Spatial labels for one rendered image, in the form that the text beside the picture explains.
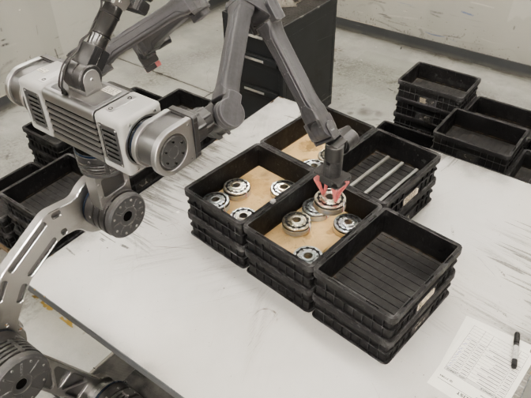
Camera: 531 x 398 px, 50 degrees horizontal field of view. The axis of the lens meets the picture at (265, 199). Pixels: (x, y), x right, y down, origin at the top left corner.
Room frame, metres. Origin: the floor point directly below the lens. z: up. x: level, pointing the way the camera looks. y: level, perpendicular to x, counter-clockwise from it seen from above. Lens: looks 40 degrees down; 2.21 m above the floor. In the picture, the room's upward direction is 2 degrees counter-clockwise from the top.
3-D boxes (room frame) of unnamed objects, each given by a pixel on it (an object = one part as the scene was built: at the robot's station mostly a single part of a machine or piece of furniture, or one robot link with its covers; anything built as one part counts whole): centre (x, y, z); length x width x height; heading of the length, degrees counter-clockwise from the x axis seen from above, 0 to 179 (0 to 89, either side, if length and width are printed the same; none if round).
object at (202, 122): (1.21, 0.17, 1.45); 0.09 x 0.08 x 0.12; 52
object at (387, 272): (1.25, -0.38, 0.87); 0.40 x 0.30 x 0.11; 136
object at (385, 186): (1.74, -0.44, 0.87); 0.40 x 0.30 x 0.11; 136
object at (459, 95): (3.02, -1.04, 0.37); 0.40 x 0.30 x 0.45; 52
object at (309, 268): (1.45, -0.16, 0.92); 0.40 x 0.30 x 0.02; 136
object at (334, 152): (1.41, -0.21, 1.23); 0.07 x 0.06 x 0.07; 141
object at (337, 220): (1.49, -0.29, 0.86); 0.10 x 0.10 x 0.01
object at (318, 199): (1.40, -0.21, 1.04); 0.10 x 0.10 x 0.01
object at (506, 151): (2.46, -1.11, 0.37); 0.40 x 0.30 x 0.45; 52
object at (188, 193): (1.66, 0.05, 0.92); 0.40 x 0.30 x 0.02; 136
